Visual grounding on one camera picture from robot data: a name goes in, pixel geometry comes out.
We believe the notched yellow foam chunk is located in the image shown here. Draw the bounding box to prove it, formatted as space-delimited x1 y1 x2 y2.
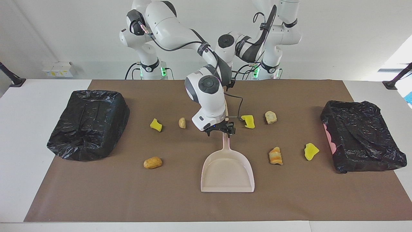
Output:
241 115 255 129

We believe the beige plastic dustpan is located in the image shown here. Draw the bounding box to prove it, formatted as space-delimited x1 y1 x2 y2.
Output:
201 129 255 193

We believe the orange striped croissant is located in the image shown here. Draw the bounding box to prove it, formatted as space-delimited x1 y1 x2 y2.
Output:
269 147 283 166

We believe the brown oval bread roll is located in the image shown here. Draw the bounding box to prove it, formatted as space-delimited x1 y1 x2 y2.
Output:
143 157 163 169

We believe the pink plastic bin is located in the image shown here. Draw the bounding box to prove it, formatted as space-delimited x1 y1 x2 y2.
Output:
324 126 337 154

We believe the black bag lined bin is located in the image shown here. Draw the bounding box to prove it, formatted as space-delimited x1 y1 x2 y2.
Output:
47 90 130 161

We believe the right black bag bin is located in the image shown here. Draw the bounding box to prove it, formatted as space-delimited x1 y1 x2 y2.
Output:
320 100 407 174

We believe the brown table mat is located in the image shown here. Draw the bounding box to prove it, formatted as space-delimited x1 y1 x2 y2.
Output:
23 80 412 222

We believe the black base cable bundle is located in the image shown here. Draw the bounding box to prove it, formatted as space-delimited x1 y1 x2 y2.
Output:
125 62 142 80
232 63 259 81

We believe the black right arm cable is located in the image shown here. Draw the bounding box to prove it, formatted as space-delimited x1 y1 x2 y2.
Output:
148 29 244 121

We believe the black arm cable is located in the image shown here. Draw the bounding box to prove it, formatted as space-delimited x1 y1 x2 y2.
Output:
253 12 267 33
148 29 244 121

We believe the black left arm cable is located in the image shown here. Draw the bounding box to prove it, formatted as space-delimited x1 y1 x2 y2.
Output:
253 12 267 33

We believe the black camera stand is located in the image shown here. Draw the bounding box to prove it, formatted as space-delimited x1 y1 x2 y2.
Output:
0 62 26 87
382 63 412 90

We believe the white wall box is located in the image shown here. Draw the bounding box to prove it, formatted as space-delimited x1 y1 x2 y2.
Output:
42 62 74 78

